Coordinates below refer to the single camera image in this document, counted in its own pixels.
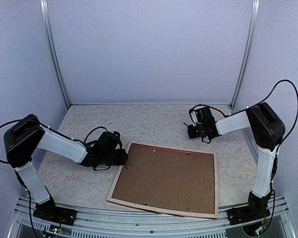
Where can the red wooden picture frame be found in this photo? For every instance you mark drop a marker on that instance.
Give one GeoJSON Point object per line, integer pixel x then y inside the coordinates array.
{"type": "Point", "coordinates": [216, 186]}

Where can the aluminium corner post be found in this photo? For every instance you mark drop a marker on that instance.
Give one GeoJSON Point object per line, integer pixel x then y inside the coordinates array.
{"type": "Point", "coordinates": [247, 52]}
{"type": "Point", "coordinates": [52, 48]}

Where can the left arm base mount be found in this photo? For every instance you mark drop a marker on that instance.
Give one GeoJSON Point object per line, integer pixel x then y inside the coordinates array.
{"type": "Point", "coordinates": [49, 211]}

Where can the aluminium corner post right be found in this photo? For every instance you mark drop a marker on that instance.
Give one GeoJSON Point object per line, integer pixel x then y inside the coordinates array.
{"type": "Point", "coordinates": [247, 52]}

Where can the aluminium front rail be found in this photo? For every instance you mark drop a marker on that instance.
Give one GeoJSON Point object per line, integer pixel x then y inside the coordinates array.
{"type": "Point", "coordinates": [100, 223]}

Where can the brown frame backing board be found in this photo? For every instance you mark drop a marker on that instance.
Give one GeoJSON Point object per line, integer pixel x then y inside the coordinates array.
{"type": "Point", "coordinates": [166, 178]}

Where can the aluminium corner post left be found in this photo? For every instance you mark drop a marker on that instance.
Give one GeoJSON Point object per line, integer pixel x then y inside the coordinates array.
{"type": "Point", "coordinates": [52, 48]}

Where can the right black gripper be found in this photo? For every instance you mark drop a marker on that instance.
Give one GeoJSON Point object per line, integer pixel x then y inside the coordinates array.
{"type": "Point", "coordinates": [191, 134]}

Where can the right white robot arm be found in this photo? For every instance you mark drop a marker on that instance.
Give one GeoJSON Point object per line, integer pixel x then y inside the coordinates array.
{"type": "Point", "coordinates": [268, 130]}

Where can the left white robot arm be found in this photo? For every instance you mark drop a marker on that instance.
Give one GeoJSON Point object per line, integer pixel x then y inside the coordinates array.
{"type": "Point", "coordinates": [29, 134]}

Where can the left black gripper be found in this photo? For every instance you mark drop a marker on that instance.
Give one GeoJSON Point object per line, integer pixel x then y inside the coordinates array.
{"type": "Point", "coordinates": [121, 159]}

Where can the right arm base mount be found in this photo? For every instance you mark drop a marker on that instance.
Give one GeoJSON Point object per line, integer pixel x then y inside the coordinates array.
{"type": "Point", "coordinates": [256, 208]}

